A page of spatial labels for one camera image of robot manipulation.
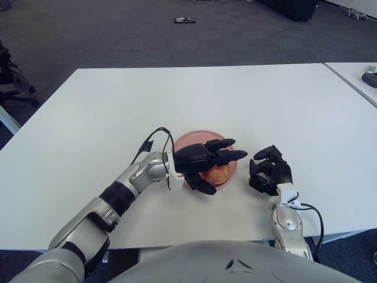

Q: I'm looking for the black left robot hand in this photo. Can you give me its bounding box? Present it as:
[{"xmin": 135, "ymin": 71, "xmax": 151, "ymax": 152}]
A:
[{"xmin": 166, "ymin": 137, "xmax": 249, "ymax": 196}]

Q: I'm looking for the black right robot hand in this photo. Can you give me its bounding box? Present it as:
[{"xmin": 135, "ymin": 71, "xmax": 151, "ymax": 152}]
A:
[{"xmin": 249, "ymin": 144, "xmax": 301, "ymax": 207}]

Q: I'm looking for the red yellow apple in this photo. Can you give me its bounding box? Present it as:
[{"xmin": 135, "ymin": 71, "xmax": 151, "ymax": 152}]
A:
[{"xmin": 200, "ymin": 165, "xmax": 231, "ymax": 185}]

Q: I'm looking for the pink round plate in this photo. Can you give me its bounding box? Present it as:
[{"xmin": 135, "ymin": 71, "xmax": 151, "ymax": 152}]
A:
[{"xmin": 173, "ymin": 129, "xmax": 238, "ymax": 189}]

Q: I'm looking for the grey robot torso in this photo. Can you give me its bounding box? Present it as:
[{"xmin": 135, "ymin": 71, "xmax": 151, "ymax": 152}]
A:
[{"xmin": 108, "ymin": 240, "xmax": 363, "ymax": 283}]

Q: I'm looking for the grey handheld controller with screen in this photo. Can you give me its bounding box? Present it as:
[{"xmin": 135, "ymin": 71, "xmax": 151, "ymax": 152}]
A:
[{"xmin": 361, "ymin": 72, "xmax": 377, "ymax": 88}]

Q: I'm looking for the black cabinet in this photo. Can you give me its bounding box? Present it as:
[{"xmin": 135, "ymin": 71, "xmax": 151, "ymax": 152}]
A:
[{"xmin": 259, "ymin": 0, "xmax": 320, "ymax": 21}]

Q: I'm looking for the grey robot dog toy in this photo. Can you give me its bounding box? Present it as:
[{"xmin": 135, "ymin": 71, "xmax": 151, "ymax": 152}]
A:
[{"xmin": 345, "ymin": 8, "xmax": 369, "ymax": 20}]

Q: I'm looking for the white panel edge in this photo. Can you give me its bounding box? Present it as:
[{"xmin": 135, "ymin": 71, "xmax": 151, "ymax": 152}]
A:
[{"xmin": 0, "ymin": 106, "xmax": 21, "ymax": 135}]

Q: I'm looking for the black office chair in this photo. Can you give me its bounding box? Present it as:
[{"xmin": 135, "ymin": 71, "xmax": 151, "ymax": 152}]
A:
[{"xmin": 0, "ymin": 38, "xmax": 39, "ymax": 107}]

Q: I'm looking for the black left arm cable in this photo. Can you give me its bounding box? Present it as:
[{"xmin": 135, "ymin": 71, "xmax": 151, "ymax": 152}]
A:
[{"xmin": 131, "ymin": 127, "xmax": 174, "ymax": 166}]

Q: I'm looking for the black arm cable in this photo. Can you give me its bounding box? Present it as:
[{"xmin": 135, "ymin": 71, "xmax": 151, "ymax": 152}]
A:
[
  {"xmin": 294, "ymin": 202, "xmax": 325, "ymax": 262},
  {"xmin": 131, "ymin": 127, "xmax": 174, "ymax": 166}
]

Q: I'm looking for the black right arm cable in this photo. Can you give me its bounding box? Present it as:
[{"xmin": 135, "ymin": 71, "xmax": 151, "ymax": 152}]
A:
[{"xmin": 294, "ymin": 202, "xmax": 325, "ymax": 262}]

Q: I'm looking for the white table frame beam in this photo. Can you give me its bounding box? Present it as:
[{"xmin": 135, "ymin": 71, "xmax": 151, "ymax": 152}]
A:
[{"xmin": 320, "ymin": 229, "xmax": 368, "ymax": 244}]

